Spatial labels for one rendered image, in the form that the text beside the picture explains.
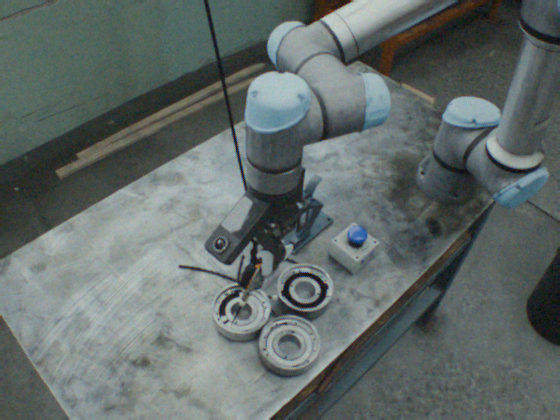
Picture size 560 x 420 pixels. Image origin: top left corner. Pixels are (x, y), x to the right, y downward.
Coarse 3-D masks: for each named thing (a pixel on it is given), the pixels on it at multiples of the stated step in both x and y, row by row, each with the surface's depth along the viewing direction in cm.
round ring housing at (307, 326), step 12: (276, 324) 90; (288, 324) 90; (300, 324) 90; (312, 324) 89; (264, 336) 88; (276, 336) 88; (288, 336) 89; (300, 336) 88; (312, 336) 89; (264, 348) 86; (276, 348) 87; (300, 348) 87; (312, 348) 87; (264, 360) 85; (288, 360) 86; (312, 360) 84; (276, 372) 85; (288, 372) 84; (300, 372) 85
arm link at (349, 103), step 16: (304, 64) 68; (320, 64) 67; (336, 64) 67; (304, 80) 68; (320, 80) 66; (336, 80) 65; (352, 80) 65; (368, 80) 65; (320, 96) 62; (336, 96) 63; (352, 96) 63; (368, 96) 64; (384, 96) 65; (336, 112) 63; (352, 112) 64; (368, 112) 64; (384, 112) 66; (336, 128) 64; (352, 128) 65; (368, 128) 68
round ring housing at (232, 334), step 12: (228, 288) 93; (240, 288) 94; (216, 300) 92; (240, 300) 93; (264, 300) 93; (216, 312) 91; (228, 312) 91; (252, 312) 92; (264, 312) 92; (216, 324) 89; (240, 324) 89; (264, 324) 89; (228, 336) 89; (240, 336) 88; (252, 336) 88
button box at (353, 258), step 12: (348, 228) 104; (336, 240) 101; (348, 240) 101; (372, 240) 102; (336, 252) 102; (348, 252) 99; (360, 252) 100; (372, 252) 102; (348, 264) 101; (360, 264) 101
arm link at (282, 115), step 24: (264, 96) 58; (288, 96) 58; (312, 96) 62; (264, 120) 59; (288, 120) 59; (312, 120) 62; (264, 144) 62; (288, 144) 62; (264, 168) 65; (288, 168) 65
